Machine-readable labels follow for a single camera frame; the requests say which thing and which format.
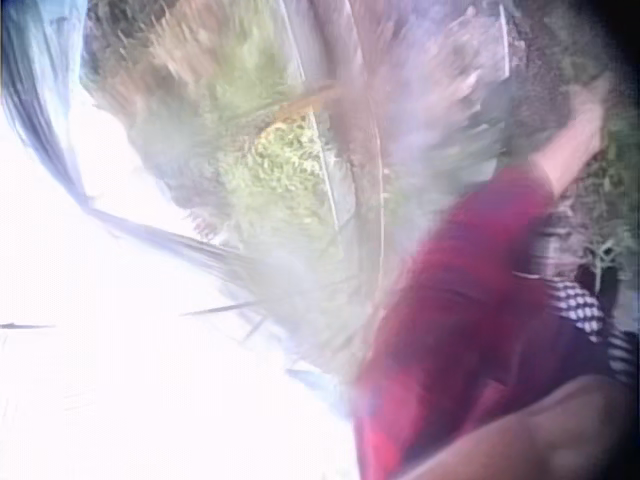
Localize thin white metal rod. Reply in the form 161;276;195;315
282;9;351;246

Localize green leafy bush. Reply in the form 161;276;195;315
217;117;346;246

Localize orange stick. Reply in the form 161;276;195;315
275;78;347;122

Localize person's left hand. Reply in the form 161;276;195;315
574;68;617;126

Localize dark curved pole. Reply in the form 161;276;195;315
0;0;251;286

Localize small green plant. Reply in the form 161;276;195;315
582;233;634;284

